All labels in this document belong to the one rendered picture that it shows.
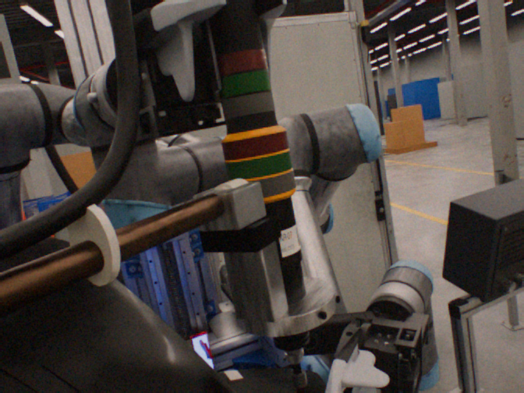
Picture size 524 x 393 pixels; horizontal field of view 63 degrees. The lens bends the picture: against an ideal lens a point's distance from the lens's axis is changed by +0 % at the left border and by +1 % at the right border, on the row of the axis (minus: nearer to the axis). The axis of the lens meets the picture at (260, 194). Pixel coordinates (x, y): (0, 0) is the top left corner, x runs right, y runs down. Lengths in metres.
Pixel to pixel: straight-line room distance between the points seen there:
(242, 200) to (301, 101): 2.14
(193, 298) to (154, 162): 0.76
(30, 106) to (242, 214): 0.64
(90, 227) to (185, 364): 0.15
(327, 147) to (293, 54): 1.64
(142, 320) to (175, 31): 0.19
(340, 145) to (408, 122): 12.05
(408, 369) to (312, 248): 0.26
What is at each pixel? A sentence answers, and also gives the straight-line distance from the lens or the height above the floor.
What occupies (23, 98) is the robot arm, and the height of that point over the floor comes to 1.59.
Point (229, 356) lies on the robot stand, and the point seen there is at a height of 0.91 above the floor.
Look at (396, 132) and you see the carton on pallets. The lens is 12.69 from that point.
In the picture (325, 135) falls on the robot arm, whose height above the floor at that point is 1.44.
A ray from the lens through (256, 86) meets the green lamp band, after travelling 0.27.
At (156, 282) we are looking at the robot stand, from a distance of 1.20.
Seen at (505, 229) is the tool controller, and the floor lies 1.20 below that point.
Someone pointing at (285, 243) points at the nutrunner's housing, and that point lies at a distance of 0.28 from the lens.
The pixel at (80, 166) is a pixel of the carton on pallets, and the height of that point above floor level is 1.35.
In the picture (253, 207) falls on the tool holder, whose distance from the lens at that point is 0.25.
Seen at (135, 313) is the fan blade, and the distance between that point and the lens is 0.32.
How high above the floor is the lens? 1.48
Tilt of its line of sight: 9 degrees down
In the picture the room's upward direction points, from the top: 11 degrees counter-clockwise
